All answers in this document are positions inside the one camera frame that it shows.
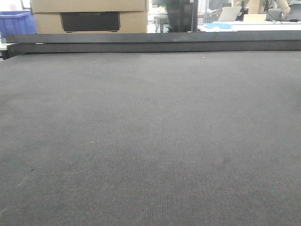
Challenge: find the light blue tray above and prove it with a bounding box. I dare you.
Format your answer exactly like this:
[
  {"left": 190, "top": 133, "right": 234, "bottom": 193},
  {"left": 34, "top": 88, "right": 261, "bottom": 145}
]
[{"left": 203, "top": 23, "right": 232, "bottom": 30}]

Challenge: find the open grey laptop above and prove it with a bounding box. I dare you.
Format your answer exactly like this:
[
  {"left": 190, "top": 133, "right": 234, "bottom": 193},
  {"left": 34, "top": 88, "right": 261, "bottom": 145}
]
[{"left": 265, "top": 9, "right": 301, "bottom": 22}]

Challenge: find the blue plastic crate background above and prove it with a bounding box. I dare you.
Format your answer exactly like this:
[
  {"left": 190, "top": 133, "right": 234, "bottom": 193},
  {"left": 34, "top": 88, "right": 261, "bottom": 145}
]
[{"left": 0, "top": 10, "right": 37, "bottom": 38}]

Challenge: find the small beige cardboard box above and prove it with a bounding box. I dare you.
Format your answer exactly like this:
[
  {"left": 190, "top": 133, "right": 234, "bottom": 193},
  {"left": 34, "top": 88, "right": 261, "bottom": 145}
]
[{"left": 243, "top": 14, "right": 267, "bottom": 22}]

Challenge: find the white background table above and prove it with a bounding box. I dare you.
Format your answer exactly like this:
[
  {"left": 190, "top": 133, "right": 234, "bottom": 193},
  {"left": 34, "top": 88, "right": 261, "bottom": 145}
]
[{"left": 198, "top": 21, "right": 301, "bottom": 32}]

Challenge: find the black vertical metal post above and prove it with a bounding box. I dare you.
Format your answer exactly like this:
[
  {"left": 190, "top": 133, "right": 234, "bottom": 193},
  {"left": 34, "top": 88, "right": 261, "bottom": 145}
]
[{"left": 191, "top": 0, "right": 198, "bottom": 32}]

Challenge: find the person in beige sweater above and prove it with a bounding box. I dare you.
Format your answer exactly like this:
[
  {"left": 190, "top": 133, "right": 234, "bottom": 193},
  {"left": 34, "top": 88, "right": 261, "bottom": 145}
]
[{"left": 233, "top": 0, "right": 291, "bottom": 16}]

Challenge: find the lower cardboard box black label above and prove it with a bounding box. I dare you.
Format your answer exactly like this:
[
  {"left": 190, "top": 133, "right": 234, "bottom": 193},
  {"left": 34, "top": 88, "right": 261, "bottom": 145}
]
[{"left": 33, "top": 12, "right": 148, "bottom": 34}]

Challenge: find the black raised table edge rail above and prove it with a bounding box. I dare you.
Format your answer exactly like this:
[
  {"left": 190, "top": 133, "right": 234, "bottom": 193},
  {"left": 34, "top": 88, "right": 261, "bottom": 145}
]
[{"left": 6, "top": 31, "right": 301, "bottom": 55}]

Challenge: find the upper cardboard box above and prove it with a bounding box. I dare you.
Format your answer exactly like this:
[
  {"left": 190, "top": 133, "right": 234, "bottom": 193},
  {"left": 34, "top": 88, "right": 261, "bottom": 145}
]
[{"left": 31, "top": 0, "right": 149, "bottom": 13}]

